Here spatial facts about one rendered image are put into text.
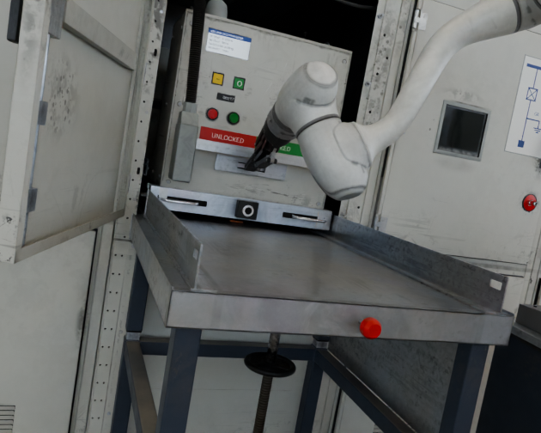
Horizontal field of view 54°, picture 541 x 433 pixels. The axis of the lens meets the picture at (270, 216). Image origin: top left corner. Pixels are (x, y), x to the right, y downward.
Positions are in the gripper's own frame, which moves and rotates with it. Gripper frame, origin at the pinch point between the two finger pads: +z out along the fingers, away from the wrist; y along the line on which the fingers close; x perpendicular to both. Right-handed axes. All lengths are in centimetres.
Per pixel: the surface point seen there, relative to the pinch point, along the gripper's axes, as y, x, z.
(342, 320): 51, -2, -46
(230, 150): -3.5, -6.0, 1.7
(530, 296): 25, 109, 17
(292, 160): -3.8, 12.1, 1.5
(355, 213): 7.0, 35.0, 7.3
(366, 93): -23.4, 31.1, -9.9
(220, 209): 9.3, -5.5, 12.4
